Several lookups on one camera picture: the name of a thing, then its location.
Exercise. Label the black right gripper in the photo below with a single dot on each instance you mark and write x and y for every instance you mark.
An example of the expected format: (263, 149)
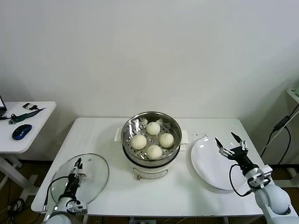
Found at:
(240, 155)

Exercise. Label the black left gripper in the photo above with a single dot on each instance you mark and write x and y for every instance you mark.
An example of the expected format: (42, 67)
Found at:
(72, 186)

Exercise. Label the round glass pot lid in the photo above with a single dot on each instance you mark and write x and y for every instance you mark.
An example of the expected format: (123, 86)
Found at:
(98, 168)

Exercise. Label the white steamed baozi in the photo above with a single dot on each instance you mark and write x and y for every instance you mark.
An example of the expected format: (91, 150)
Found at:
(166, 140)
(138, 142)
(154, 152)
(153, 128)

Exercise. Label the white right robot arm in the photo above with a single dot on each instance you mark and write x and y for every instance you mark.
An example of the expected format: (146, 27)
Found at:
(273, 198)

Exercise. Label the perforated steel steamer basket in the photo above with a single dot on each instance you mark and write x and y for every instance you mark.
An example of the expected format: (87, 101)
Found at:
(130, 130)

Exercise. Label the large white plate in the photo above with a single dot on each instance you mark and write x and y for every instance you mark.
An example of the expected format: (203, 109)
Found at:
(205, 158)

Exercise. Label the white side table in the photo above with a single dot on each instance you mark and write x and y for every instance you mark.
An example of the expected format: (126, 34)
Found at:
(35, 130)

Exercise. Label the black power adapter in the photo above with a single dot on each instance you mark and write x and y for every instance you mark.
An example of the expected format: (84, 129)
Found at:
(281, 122)

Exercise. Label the blue computer mouse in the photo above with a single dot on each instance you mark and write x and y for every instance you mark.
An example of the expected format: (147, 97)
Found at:
(22, 131)

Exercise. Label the white stand foot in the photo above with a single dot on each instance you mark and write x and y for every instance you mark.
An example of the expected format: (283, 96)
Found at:
(285, 182)

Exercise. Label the small black white device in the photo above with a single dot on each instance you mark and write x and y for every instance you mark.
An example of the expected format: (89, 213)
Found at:
(30, 106)

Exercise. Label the white shelf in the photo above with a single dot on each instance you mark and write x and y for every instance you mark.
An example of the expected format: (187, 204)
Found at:
(292, 93)

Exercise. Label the black laptop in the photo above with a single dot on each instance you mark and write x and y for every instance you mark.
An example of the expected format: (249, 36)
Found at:
(2, 105)

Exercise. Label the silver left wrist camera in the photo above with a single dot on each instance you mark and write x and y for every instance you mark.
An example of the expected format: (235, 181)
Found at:
(78, 207)

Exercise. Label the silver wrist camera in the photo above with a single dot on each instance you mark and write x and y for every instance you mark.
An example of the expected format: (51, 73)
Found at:
(78, 207)
(257, 176)

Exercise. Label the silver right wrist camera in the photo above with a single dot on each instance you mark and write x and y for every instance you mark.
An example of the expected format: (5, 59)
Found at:
(257, 176)

